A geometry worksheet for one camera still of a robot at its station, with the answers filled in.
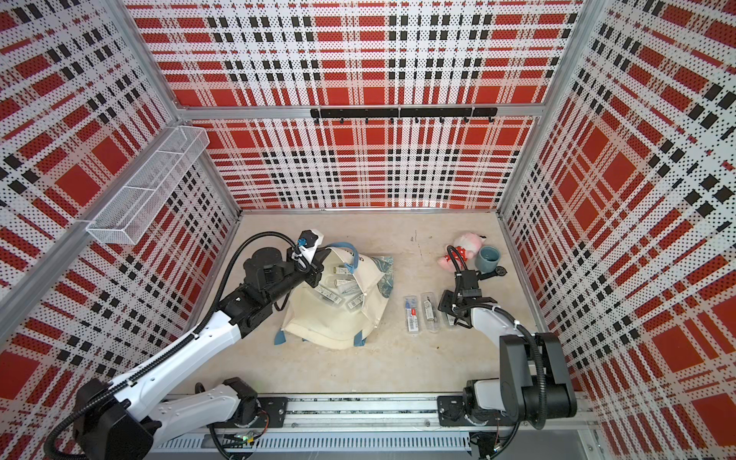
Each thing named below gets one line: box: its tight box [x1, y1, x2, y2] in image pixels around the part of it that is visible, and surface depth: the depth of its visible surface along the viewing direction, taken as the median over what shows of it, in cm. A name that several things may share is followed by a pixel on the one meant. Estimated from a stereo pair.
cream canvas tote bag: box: [274, 242, 394, 350], surface depth 85 cm
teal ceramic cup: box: [474, 245, 502, 274], surface depth 101 cm
